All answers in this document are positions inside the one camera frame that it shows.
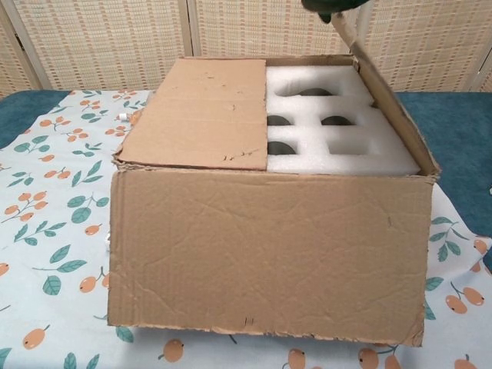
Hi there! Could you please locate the floral fruit print tablecloth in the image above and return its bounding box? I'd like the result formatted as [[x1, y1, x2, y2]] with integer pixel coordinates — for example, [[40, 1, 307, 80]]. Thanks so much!
[[0, 89, 492, 369]]

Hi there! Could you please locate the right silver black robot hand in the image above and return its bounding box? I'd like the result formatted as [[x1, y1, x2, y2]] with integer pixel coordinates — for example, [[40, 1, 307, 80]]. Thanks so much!
[[301, 0, 372, 25]]

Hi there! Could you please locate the bamboo folding screen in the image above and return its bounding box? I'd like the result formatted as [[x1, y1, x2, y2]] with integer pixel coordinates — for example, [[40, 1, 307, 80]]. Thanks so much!
[[0, 0, 492, 99]]

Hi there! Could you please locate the large brown cardboard box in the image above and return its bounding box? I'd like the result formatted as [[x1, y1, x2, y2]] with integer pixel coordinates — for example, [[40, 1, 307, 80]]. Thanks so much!
[[106, 11, 441, 347]]

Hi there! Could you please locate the white foam insert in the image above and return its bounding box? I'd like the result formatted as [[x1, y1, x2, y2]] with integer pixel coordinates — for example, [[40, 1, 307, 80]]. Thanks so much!
[[264, 63, 420, 174]]

